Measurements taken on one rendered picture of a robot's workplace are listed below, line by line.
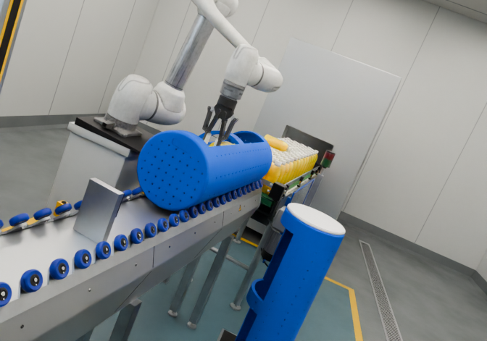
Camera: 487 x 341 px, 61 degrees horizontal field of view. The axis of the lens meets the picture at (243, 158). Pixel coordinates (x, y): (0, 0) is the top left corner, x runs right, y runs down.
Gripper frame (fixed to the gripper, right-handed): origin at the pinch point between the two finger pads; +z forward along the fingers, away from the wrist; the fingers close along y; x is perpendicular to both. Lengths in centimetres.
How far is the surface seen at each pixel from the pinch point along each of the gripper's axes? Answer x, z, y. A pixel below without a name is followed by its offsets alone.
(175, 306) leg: 61, 113, -6
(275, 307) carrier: 14, 55, 50
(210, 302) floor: 97, 120, 6
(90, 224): -63, 21, 0
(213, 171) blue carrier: -21.9, 3.8, 12.9
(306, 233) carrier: 14, 20, 48
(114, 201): -63, 12, 4
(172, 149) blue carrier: -26.0, 2.0, -2.6
